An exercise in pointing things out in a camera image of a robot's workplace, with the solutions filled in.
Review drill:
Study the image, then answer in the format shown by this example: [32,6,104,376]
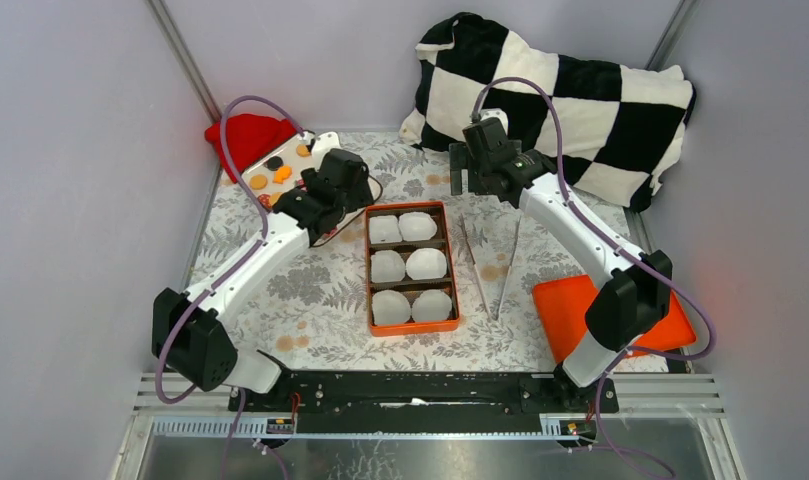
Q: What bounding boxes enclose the black white checkered pillow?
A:
[399,12,697,212]

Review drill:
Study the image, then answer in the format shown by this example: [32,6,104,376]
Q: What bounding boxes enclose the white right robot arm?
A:
[449,111,672,412]

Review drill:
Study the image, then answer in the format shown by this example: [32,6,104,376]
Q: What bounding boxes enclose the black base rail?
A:
[228,370,619,434]

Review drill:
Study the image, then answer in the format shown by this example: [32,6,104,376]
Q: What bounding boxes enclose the black round cookie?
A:
[264,156,285,174]

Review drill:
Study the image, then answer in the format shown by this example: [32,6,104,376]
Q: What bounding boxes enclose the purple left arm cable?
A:
[153,95,313,406]

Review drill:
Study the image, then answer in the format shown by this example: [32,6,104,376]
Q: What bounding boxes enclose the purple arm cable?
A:
[153,95,313,406]
[471,76,719,480]

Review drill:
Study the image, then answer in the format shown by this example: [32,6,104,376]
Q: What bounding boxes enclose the orange cookie tin box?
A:
[365,201,461,337]

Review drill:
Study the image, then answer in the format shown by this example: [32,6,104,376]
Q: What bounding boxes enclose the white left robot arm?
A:
[152,148,374,411]

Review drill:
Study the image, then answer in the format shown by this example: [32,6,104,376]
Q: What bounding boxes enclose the red knit hat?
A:
[226,113,297,173]

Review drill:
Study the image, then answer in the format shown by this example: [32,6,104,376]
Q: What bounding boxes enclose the round orange cookie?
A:
[248,174,268,190]

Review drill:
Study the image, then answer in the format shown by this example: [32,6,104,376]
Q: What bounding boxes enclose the orange tin lid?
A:
[532,275,697,363]

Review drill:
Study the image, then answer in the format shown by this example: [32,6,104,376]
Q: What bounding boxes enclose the orange fish cookie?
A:
[273,165,293,184]

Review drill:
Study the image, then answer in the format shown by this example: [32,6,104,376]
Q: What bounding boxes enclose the metal tongs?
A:
[459,211,521,321]

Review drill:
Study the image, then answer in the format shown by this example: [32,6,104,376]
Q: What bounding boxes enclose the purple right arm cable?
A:
[471,76,719,480]

